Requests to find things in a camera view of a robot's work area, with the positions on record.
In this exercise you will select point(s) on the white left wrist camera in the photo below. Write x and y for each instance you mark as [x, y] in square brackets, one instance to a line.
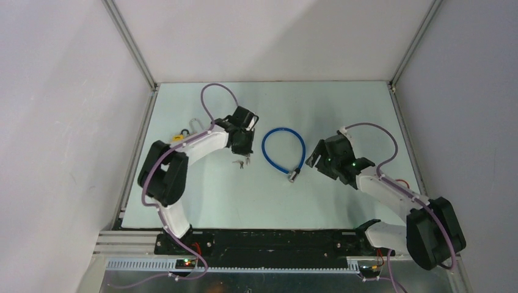
[252, 123]

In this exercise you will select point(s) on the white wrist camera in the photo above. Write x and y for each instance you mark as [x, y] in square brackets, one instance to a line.
[252, 123]
[343, 131]

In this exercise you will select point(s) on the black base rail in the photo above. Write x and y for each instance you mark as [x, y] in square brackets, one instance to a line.
[271, 248]

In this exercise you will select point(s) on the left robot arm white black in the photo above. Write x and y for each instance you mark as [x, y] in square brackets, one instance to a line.
[164, 173]

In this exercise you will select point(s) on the brass padlock silver shackle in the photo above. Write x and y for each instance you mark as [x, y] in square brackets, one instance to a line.
[195, 125]

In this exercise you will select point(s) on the grey slotted cable duct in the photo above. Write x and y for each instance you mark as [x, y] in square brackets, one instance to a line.
[170, 265]

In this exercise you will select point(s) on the yellow padlock black shackle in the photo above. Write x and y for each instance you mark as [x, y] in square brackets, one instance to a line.
[184, 133]

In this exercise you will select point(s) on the blue cable lock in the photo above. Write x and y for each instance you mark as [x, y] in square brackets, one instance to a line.
[278, 154]

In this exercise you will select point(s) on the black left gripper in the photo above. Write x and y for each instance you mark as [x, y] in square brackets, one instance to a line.
[247, 150]

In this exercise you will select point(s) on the silver key bunch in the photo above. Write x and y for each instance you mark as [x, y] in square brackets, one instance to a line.
[242, 162]

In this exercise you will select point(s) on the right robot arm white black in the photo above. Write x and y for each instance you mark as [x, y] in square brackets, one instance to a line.
[430, 232]

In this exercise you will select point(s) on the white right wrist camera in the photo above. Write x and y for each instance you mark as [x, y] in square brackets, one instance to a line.
[343, 131]

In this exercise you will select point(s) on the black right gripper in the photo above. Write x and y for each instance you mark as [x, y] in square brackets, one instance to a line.
[320, 149]

